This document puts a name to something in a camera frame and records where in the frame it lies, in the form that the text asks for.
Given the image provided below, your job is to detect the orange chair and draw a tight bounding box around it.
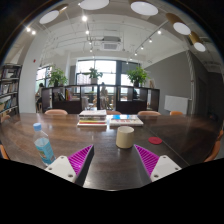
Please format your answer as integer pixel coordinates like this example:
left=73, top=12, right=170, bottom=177
left=0, top=144, right=9, bottom=160
left=170, top=111, right=183, bottom=116
left=138, top=111, right=161, bottom=116
left=45, top=109, right=68, bottom=115
left=204, top=130, right=224, bottom=162

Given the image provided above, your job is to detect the right potted plant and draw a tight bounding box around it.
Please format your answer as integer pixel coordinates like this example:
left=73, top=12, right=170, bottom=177
left=127, top=66, right=149, bottom=87

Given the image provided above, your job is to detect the clear plastic water bottle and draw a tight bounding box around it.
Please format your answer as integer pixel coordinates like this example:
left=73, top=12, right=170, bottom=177
left=33, top=123, right=55, bottom=166

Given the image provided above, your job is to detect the dark low shelf unit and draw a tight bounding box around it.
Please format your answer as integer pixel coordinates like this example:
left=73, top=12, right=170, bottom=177
left=41, top=84, right=160, bottom=114

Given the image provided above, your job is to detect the red round coaster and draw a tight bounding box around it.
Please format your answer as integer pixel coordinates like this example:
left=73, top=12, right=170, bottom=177
left=148, top=137, right=162, bottom=145

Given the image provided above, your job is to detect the orange chair left side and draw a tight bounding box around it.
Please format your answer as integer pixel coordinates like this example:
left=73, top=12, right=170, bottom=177
left=0, top=144, right=9, bottom=160

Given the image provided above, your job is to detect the left potted plant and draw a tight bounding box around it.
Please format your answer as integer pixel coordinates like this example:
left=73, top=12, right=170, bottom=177
left=49, top=67, right=68, bottom=87

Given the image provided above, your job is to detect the white radiator panel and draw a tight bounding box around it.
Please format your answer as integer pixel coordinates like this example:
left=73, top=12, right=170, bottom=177
left=164, top=95, right=188, bottom=114

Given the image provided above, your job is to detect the potted plant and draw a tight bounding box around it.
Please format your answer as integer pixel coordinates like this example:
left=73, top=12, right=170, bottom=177
left=127, top=66, right=149, bottom=87
left=49, top=67, right=68, bottom=87
left=89, top=68, right=103, bottom=84

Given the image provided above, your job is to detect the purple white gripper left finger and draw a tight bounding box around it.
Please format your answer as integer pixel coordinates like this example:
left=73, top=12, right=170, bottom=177
left=46, top=145, right=94, bottom=186

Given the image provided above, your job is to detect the orange chair right side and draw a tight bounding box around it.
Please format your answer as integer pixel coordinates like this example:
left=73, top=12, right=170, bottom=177
left=204, top=130, right=224, bottom=162

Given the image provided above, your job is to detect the ceiling air conditioner unit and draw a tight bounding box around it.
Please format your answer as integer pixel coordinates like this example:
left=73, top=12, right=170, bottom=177
left=100, top=36, right=121, bottom=51

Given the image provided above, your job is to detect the orange chair back right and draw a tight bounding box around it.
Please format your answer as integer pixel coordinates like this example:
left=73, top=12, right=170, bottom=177
left=170, top=111, right=183, bottom=116

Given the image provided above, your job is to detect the orange chair back left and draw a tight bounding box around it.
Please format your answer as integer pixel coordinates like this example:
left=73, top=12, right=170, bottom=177
left=45, top=109, right=68, bottom=115

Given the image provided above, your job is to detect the tall bookshelf at left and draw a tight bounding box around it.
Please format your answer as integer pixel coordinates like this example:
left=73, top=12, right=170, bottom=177
left=0, top=64, right=22, bottom=117

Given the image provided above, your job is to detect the orange chair back middle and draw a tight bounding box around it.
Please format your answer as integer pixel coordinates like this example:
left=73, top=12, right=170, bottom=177
left=138, top=111, right=161, bottom=116

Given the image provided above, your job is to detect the flat books right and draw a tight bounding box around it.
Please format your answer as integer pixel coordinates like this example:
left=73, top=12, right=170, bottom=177
left=109, top=115, right=143, bottom=126

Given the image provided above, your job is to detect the cream ceramic cup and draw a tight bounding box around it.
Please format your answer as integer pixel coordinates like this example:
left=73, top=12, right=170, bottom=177
left=116, top=126, right=134, bottom=149

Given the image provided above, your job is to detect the stack of books left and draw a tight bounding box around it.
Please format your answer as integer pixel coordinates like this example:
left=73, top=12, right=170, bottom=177
left=77, top=110, right=107, bottom=126

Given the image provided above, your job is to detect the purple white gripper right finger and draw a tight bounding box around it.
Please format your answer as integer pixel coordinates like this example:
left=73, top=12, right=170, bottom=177
left=134, top=145, right=181, bottom=182

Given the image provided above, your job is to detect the middle potted plant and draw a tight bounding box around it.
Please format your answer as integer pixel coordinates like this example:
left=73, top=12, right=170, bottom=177
left=89, top=68, right=103, bottom=84

